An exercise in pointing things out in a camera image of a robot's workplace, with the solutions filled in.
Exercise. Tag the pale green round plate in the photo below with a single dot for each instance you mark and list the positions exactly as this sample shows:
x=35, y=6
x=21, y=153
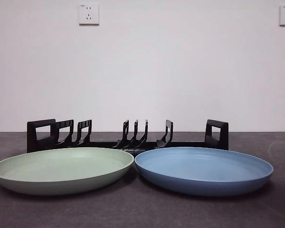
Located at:
x=61, y=166

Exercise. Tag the black plate rack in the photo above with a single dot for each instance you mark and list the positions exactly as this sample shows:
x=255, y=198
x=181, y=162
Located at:
x=32, y=136

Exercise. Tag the blue round plate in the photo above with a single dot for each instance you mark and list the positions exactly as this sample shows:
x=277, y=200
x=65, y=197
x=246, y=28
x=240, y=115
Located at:
x=204, y=168

